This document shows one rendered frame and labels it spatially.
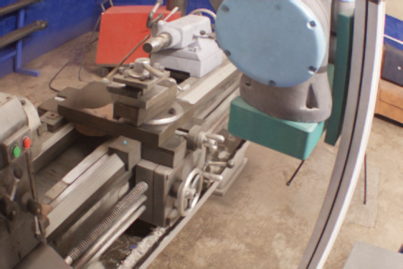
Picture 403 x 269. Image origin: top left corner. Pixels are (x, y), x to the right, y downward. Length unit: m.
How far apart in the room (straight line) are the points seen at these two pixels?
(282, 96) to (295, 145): 0.08
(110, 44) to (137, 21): 0.39
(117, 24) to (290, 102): 4.07
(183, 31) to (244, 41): 1.94
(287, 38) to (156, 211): 1.51
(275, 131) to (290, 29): 0.28
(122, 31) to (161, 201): 3.05
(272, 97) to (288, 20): 0.26
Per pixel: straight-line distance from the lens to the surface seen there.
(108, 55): 4.89
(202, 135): 1.95
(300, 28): 0.55
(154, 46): 2.32
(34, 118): 1.48
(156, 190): 1.92
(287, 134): 0.79
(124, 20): 4.74
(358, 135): 0.92
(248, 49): 0.58
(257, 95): 0.79
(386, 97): 4.99
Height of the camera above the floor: 1.79
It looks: 28 degrees down
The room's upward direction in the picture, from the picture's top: 5 degrees clockwise
